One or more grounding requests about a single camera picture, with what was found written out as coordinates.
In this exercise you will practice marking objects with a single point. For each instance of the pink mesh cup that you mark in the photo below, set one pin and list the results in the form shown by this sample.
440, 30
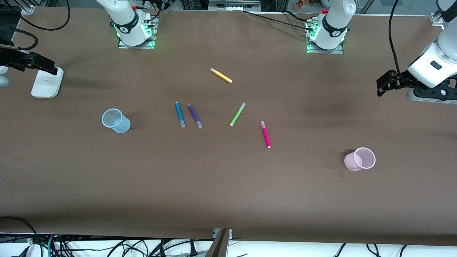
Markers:
351, 162

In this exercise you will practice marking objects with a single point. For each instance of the grey metal table bracket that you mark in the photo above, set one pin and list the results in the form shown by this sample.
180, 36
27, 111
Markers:
219, 244

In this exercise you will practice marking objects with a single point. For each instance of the pink marker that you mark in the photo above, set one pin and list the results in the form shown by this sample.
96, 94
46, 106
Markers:
265, 135

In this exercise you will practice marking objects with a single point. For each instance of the purple marker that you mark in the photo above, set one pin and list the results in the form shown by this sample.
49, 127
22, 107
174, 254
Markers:
194, 114

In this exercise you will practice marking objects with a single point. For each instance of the blue marker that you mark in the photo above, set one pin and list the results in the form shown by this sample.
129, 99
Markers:
179, 112

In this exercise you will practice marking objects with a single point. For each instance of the yellow marker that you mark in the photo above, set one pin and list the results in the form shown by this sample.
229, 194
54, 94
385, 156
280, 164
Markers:
221, 75

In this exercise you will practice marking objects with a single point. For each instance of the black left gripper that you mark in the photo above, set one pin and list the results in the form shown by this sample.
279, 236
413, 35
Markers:
400, 80

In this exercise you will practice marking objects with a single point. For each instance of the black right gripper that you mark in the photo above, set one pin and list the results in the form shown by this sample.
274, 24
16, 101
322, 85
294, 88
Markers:
10, 58

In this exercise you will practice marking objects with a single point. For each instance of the green marker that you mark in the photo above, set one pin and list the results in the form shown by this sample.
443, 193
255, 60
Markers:
237, 114

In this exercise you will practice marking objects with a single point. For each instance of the blue mesh cup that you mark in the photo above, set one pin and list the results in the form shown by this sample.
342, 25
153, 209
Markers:
120, 125

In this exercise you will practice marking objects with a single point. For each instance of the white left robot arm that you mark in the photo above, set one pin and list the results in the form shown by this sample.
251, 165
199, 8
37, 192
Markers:
335, 21

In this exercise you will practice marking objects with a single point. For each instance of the grey network device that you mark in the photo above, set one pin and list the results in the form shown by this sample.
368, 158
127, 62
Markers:
234, 4

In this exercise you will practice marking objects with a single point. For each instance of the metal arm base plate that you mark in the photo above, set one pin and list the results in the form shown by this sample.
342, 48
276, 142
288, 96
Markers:
339, 51
123, 46

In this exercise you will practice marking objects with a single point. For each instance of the white round object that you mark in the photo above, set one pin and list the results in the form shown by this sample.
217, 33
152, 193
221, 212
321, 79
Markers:
3, 69

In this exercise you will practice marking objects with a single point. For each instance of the white desk lamp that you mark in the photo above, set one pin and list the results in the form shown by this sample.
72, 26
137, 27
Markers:
46, 84

